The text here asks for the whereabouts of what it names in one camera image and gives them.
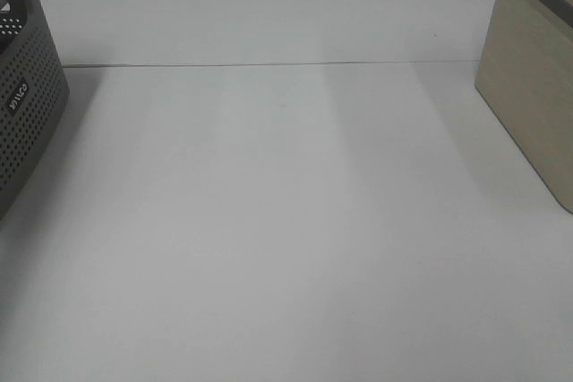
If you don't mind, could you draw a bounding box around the beige storage box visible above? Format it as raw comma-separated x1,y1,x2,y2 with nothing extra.
475,0,572,211

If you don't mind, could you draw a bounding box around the grey perforated plastic basket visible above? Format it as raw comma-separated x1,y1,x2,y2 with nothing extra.
1,0,70,216

